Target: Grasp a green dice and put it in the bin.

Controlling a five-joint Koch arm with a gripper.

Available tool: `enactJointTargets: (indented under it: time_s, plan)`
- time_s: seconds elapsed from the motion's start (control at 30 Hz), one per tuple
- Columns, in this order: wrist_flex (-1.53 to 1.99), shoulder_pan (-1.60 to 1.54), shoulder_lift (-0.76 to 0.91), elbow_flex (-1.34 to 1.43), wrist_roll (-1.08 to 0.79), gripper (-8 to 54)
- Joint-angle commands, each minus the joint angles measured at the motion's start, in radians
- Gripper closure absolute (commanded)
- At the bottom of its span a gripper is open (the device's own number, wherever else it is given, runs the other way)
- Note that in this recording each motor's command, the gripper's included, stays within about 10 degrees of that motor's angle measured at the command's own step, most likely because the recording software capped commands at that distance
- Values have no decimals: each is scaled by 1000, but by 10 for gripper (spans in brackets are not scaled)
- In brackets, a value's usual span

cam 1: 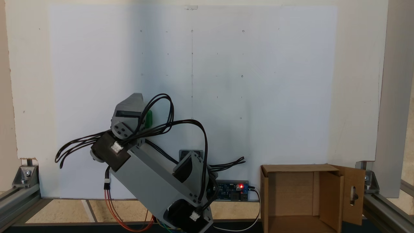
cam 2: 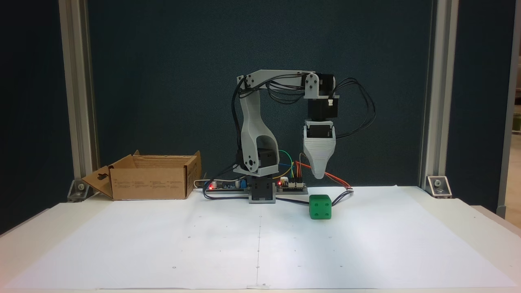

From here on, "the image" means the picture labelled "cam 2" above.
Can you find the circuit board with white connector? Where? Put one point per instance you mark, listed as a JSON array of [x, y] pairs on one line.
[[293, 187]]

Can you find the aluminium frame post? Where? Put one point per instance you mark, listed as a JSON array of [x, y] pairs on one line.
[[79, 81], [439, 81]]

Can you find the metal corner bracket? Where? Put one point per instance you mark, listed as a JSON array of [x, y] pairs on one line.
[[81, 191], [438, 186]]

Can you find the green die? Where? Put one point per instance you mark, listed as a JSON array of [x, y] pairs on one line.
[[320, 207]]

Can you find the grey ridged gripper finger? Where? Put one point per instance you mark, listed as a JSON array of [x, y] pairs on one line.
[[319, 152]]

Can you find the circuit board with blue part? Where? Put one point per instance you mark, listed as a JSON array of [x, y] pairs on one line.
[[228, 187]]

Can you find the grey printed robot arm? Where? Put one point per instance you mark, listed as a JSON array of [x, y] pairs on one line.
[[252, 126]]

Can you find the open cardboard box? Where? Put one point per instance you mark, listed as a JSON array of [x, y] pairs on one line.
[[150, 185]]

